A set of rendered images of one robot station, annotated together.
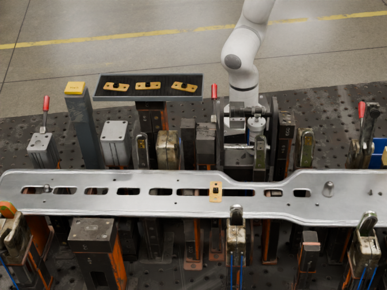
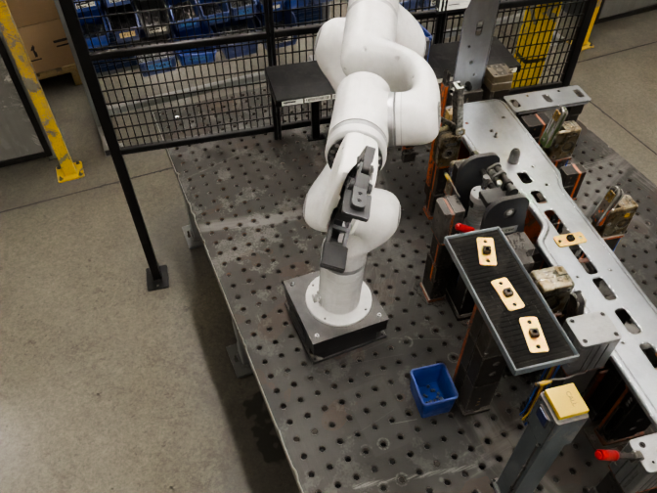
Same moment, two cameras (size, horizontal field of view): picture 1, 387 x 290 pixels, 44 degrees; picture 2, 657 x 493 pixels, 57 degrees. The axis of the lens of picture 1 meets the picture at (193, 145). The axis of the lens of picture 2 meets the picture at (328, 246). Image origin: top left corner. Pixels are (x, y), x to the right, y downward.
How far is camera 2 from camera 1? 2.12 m
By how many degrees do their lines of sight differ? 71
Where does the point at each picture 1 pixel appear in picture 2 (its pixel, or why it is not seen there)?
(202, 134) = (522, 245)
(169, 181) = (584, 284)
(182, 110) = (305, 418)
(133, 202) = (639, 308)
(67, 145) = not seen: outside the picture
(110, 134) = (606, 328)
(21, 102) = not seen: outside the picture
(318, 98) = (232, 249)
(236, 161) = not seen: hidden behind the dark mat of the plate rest
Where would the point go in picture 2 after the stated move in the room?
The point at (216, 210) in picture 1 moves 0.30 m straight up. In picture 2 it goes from (593, 234) to (635, 146)
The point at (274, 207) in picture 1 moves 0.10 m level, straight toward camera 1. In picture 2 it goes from (556, 193) to (591, 191)
